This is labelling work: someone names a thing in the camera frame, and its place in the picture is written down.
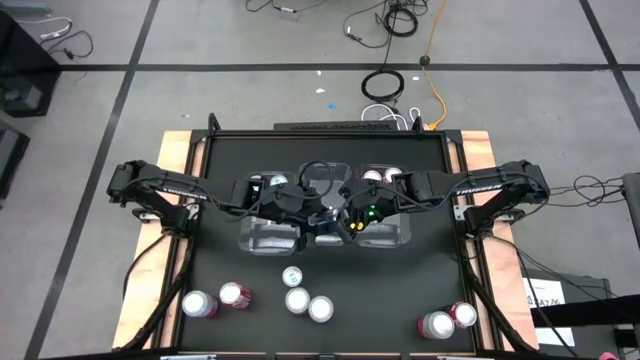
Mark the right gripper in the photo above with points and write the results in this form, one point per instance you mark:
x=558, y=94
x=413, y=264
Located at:
x=367, y=200

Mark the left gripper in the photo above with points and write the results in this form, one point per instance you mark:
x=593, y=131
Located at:
x=290, y=205

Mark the clear plastic bin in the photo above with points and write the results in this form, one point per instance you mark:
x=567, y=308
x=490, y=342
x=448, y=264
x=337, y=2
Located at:
x=270, y=240
x=385, y=240
x=330, y=240

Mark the blue silver Red Bull can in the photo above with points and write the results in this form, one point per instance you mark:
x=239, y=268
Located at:
x=292, y=276
x=278, y=180
x=256, y=176
x=325, y=220

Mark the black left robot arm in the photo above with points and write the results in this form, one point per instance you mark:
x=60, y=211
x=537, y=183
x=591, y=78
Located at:
x=150, y=177

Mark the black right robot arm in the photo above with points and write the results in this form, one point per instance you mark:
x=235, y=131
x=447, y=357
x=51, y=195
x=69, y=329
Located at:
x=500, y=181

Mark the black table mat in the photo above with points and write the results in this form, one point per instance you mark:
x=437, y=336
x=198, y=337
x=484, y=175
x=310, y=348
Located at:
x=375, y=300

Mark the black power strip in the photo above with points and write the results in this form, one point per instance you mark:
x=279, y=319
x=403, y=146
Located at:
x=330, y=126

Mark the black round plug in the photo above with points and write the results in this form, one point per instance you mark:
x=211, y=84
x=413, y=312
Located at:
x=424, y=60

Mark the white paper label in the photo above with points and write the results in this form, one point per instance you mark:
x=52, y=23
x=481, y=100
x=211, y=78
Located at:
x=542, y=290
x=555, y=336

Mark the dark grey case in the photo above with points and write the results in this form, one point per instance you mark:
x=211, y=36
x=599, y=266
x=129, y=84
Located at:
x=590, y=285

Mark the black beam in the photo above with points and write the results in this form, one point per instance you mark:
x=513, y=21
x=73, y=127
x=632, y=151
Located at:
x=590, y=311

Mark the pink object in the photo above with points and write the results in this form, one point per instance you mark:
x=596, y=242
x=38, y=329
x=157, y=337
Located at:
x=608, y=356

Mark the dark grey box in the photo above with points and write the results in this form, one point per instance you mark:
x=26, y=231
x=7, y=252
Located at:
x=10, y=155

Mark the black cabinet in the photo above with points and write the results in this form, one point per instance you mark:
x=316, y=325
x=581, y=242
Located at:
x=20, y=60

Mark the silver bracket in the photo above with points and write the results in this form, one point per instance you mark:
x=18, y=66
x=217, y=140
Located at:
x=187, y=357

